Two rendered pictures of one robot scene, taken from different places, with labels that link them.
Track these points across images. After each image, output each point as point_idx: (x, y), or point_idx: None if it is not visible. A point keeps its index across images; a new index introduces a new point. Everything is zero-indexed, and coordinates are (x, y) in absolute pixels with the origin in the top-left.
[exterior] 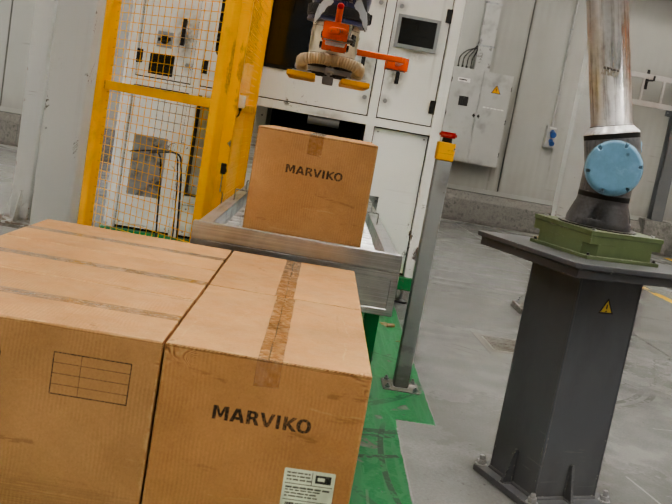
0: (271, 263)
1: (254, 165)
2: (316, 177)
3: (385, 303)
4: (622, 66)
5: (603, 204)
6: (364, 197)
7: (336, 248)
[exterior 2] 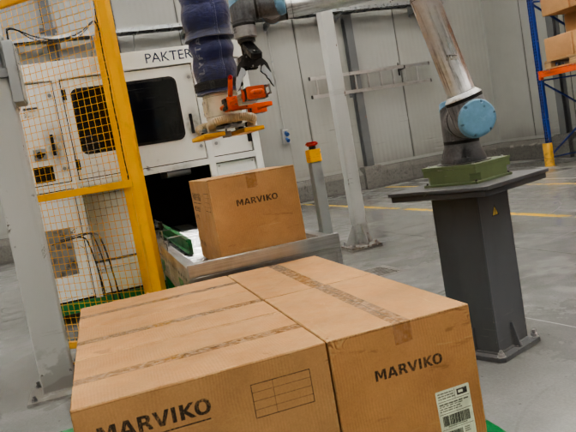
0: (265, 272)
1: (213, 210)
2: (260, 201)
3: None
4: (457, 51)
5: (467, 146)
6: (297, 203)
7: (293, 245)
